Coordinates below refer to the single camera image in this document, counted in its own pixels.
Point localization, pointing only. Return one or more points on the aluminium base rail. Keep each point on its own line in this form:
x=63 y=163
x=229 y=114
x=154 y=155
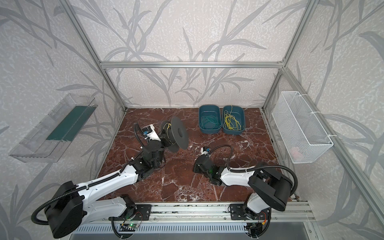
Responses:
x=206 y=217

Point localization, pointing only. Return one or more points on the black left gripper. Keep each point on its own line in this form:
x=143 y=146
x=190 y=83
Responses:
x=162 y=141

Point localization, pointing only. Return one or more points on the left teal plastic bin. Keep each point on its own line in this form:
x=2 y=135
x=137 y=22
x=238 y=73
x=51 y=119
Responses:
x=210 y=120

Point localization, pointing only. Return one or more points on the aluminium frame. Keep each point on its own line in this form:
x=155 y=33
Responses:
x=372 y=197

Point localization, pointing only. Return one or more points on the right teal plastic bin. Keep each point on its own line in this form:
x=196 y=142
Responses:
x=233 y=120

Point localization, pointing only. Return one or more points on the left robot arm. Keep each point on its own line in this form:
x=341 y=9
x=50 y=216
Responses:
x=75 y=205

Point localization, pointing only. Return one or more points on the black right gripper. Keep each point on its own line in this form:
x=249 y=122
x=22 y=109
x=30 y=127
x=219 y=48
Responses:
x=198 y=163

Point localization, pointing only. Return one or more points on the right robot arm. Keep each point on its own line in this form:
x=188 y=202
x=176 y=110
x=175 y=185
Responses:
x=273 y=185

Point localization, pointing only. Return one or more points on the clear plastic wall tray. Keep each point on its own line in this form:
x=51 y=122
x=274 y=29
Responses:
x=47 y=142

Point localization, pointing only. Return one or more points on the green circuit board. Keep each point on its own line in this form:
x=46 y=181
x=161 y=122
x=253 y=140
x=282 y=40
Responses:
x=130 y=227

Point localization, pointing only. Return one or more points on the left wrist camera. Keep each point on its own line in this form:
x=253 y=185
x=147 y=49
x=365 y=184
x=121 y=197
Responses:
x=150 y=133

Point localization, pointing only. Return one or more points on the white wire mesh basket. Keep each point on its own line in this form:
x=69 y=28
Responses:
x=300 y=127

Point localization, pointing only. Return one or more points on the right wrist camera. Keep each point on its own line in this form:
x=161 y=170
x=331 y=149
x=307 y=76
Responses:
x=205 y=151

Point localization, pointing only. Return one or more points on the pink object in basket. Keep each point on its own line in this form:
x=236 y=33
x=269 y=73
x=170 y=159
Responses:
x=296 y=153

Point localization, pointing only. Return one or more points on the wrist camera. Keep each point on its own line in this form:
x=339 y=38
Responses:
x=205 y=151
x=150 y=133

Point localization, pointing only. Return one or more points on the dark grey foam spool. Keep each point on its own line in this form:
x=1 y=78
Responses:
x=174 y=135

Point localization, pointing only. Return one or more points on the teal plastic bin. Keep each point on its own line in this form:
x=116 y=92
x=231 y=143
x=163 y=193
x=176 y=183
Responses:
x=210 y=120
x=233 y=120

